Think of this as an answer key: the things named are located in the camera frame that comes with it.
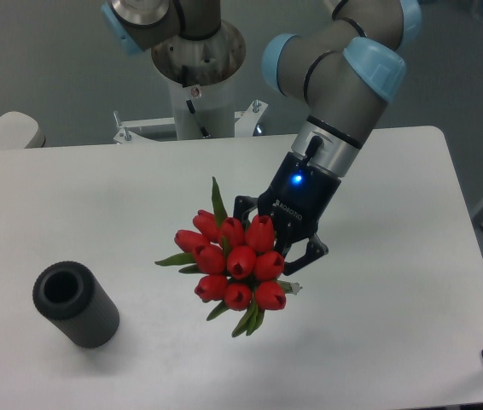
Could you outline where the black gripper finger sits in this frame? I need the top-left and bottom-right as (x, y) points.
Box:
(233, 196), (259, 230)
(283, 234), (328, 276)

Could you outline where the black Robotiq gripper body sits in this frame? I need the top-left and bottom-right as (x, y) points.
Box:
(258, 153), (340, 248)

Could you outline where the red tulip bouquet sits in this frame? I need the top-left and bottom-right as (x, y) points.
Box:
(154, 178), (302, 337)

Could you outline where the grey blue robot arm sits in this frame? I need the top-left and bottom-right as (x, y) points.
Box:
(102, 1), (422, 275)

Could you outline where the dark grey ribbed vase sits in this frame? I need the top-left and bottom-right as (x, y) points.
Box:
(32, 261), (119, 349)

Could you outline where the white chair armrest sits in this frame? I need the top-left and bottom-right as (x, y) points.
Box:
(0, 111), (46, 151)

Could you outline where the white metal base frame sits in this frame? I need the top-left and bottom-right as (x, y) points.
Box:
(113, 99), (269, 144)

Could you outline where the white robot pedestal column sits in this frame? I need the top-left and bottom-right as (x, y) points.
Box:
(150, 20), (247, 141)

